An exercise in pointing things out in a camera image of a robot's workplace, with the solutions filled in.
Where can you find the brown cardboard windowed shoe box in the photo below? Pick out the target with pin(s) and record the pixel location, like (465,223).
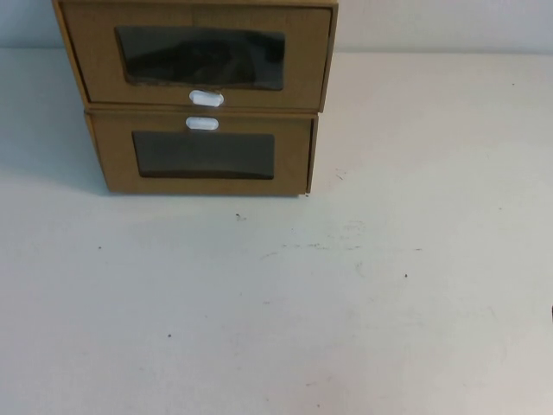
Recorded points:
(95,65)
(116,151)

